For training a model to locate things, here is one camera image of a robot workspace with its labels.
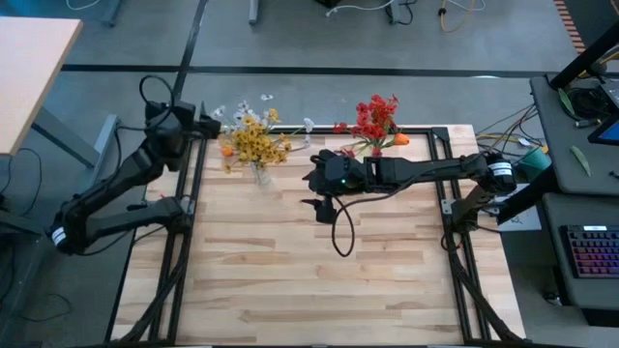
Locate black camera cable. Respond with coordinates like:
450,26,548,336
138,74,176,128
331,195,357,258

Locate white artificial flower bunch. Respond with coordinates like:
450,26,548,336
211,94,315,146

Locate green flower stems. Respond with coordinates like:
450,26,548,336
221,145,236,175

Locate light wood desk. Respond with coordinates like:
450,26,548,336
0,16,121,170

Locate yellow floor cable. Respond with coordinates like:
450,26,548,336
437,0,480,34

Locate white floor cable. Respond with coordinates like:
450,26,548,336
324,0,396,18

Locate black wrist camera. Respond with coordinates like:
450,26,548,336
172,101,197,126
302,196,339,224

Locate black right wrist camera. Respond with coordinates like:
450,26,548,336
302,196,339,224

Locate green leaf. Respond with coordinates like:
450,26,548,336
570,144,592,178
557,87,576,117

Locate black backlit keyboard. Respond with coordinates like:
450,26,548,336
559,224,619,280

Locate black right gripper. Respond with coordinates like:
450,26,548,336
304,150,368,196

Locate tablet with blue screen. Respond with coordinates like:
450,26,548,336
587,115,619,146

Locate floor cable bundle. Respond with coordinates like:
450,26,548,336
476,103,538,160

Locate ribbed clear glass vase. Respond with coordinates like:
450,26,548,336
249,161,275,189

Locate black aluminium table frame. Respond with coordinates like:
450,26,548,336
103,126,528,348

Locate black left camera cable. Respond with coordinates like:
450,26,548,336
138,74,176,128

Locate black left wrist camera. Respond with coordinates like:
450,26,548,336
172,101,197,126

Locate black right camera cable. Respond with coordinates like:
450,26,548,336
331,195,357,258

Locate white paper sheet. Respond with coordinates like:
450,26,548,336
487,183,543,233

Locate black coiled cable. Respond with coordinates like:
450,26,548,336
575,86,604,122

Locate red artificial flower bunch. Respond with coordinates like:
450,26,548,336
332,120,391,159
355,94,402,128

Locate orange artificial tulip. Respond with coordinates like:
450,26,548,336
381,132,411,152

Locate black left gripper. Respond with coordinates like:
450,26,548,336
166,101,222,142

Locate teal cup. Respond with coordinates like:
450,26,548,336
516,147,552,183

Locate dark grey desk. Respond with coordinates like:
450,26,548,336
496,72,619,313

